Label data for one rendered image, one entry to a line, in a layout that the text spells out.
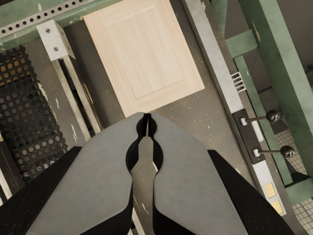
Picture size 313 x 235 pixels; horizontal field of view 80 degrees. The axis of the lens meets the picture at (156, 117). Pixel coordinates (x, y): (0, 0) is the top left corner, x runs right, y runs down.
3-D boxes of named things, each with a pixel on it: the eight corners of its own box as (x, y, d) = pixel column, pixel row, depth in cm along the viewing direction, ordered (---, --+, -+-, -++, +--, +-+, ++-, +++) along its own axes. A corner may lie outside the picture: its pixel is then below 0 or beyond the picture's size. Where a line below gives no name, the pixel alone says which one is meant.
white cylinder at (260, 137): (260, 138, 72) (253, 119, 72) (265, 139, 69) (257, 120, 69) (253, 141, 72) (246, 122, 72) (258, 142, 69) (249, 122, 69)
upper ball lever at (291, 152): (253, 145, 69) (294, 142, 58) (257, 154, 69) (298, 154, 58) (248, 149, 67) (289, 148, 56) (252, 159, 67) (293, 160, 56)
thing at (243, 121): (241, 115, 69) (279, 107, 57) (245, 124, 69) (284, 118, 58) (235, 118, 67) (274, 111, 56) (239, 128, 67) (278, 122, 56)
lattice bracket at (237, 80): (235, 72, 72) (239, 71, 69) (242, 90, 72) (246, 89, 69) (226, 77, 72) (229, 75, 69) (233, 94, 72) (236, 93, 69)
